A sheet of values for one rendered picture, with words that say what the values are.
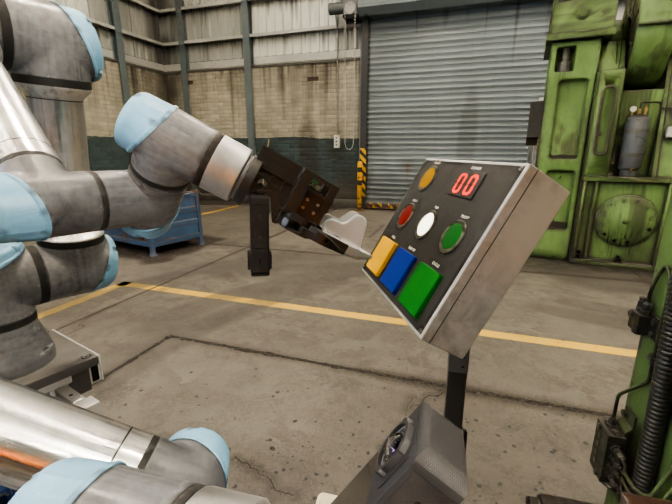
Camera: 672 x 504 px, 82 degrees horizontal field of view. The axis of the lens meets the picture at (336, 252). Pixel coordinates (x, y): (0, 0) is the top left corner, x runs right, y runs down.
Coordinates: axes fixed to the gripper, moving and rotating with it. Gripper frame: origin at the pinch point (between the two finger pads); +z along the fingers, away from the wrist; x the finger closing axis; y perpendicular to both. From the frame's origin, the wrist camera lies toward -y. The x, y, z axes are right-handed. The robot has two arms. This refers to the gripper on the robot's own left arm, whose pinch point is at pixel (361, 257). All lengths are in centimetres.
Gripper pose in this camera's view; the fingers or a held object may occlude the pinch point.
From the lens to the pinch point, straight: 57.7
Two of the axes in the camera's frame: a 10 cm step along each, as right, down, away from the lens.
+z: 8.5, 4.4, 2.8
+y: 4.9, -8.6, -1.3
